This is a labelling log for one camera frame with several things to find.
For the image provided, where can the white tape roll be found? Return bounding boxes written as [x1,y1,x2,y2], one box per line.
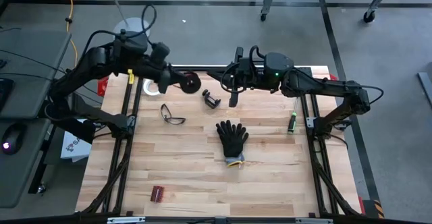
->
[142,78,161,96]

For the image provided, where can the red screwdriver bit holder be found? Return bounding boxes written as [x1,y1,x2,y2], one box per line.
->
[150,185,165,204]

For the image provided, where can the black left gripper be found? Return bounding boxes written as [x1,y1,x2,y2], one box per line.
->
[144,41,185,95]

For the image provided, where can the black C-clamp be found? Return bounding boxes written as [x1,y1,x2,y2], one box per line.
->
[201,88,222,110]

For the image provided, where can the black aluminium frame rails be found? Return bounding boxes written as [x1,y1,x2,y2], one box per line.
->
[78,68,142,215]
[298,92,360,217]

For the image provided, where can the green black screwdriver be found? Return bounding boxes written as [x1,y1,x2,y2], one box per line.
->
[286,96,300,134]

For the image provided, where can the yellow cable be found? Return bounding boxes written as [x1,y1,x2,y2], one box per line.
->
[62,0,79,59]

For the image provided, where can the grey metal bar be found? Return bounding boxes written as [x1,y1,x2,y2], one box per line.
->
[416,71,432,109]

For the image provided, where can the black computer mouse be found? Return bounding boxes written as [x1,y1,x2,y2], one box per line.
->
[1,122,26,156]

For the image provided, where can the clear safety glasses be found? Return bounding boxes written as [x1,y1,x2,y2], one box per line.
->
[160,103,187,126]

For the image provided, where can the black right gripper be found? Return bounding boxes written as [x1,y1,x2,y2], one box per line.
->
[206,47,267,109]

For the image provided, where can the black wire spool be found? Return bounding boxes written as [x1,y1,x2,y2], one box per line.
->
[181,71,203,95]

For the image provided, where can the black beam with silver brackets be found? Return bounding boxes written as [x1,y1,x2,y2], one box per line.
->
[0,212,432,224]

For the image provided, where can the black glove yellow cuff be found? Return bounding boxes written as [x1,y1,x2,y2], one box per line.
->
[215,119,250,169]

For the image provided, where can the white printed box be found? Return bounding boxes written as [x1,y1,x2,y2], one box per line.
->
[60,131,92,163]

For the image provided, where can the grey side desk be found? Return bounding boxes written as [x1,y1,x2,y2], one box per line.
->
[0,30,72,208]

